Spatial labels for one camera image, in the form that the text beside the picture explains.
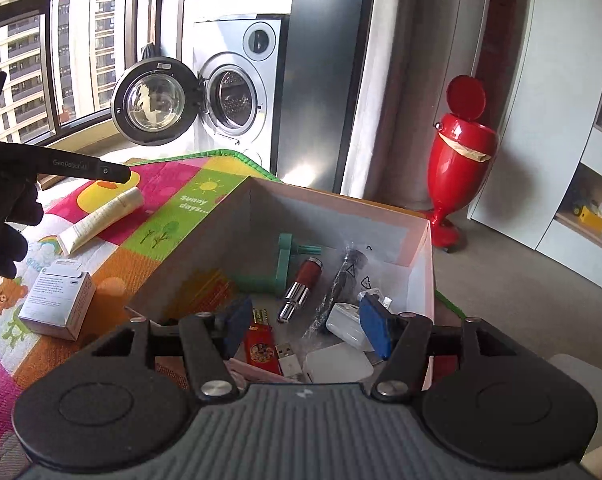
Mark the cream cosmetic tube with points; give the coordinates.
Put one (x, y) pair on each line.
(94, 223)

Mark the colourful cartoon play mat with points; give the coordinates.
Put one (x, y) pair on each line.
(116, 271)

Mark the red and silver cylinder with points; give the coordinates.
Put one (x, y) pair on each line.
(300, 289)

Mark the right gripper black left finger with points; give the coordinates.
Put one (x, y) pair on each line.
(205, 341)

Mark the green plastic clip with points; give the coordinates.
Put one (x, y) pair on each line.
(276, 284)

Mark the black gloved left hand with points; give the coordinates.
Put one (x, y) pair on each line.
(18, 204)

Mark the pink cardboard box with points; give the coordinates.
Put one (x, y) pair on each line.
(302, 258)

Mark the white product box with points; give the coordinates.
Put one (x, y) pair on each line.
(58, 301)

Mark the white USB charger cube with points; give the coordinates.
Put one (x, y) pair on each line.
(364, 327)

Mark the round washing machine door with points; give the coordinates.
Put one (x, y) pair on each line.
(156, 101)

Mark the white TV cabinet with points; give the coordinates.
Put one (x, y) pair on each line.
(549, 115)

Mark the red pedestal trash bin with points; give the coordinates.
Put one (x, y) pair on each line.
(459, 158)

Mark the white washing machine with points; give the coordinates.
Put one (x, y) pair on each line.
(240, 63)

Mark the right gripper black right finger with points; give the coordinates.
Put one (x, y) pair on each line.
(405, 342)

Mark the grey travel plug adapter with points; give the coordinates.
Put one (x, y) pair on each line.
(336, 364)

